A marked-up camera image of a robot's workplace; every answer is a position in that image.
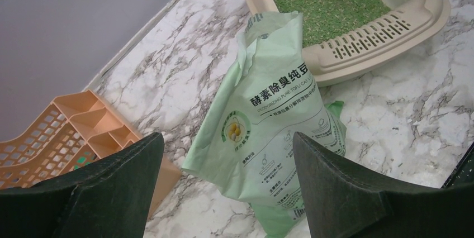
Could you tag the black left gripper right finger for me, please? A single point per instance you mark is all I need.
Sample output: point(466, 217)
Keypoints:
point(345, 199)

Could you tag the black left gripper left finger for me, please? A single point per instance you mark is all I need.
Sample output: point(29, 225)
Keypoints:
point(108, 198)

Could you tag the green litter bag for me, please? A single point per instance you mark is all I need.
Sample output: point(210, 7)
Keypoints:
point(245, 143)

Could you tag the beige plastic litter box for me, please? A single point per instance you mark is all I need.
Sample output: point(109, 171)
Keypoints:
point(409, 23)

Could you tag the green litter pellets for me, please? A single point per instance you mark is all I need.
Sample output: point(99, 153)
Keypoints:
point(326, 19)

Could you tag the orange mesh file rack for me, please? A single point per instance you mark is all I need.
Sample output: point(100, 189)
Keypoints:
point(73, 131)

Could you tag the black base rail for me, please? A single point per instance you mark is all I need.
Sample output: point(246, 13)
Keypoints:
point(463, 172)

